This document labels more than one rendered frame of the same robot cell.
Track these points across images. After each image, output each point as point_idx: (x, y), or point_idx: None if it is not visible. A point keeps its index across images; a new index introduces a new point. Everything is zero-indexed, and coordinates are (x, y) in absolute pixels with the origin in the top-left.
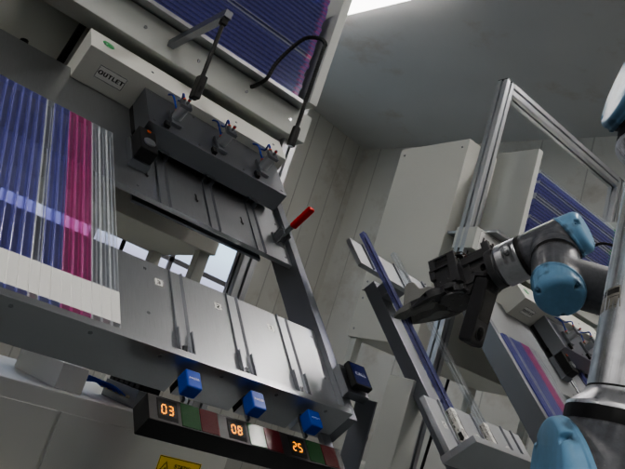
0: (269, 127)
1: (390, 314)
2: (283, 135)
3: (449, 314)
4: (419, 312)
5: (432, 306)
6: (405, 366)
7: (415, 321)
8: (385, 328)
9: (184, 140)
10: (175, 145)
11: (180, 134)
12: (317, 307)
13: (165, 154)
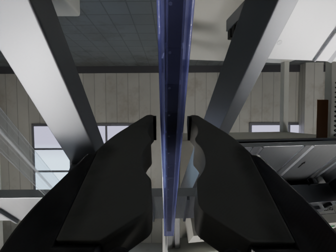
0: (197, 247)
1: (90, 141)
2: (184, 249)
3: (52, 222)
4: (206, 155)
5: (218, 210)
6: (56, 31)
7: (149, 125)
8: (91, 115)
9: (314, 201)
10: (313, 194)
11: (314, 204)
12: (232, 102)
13: (314, 184)
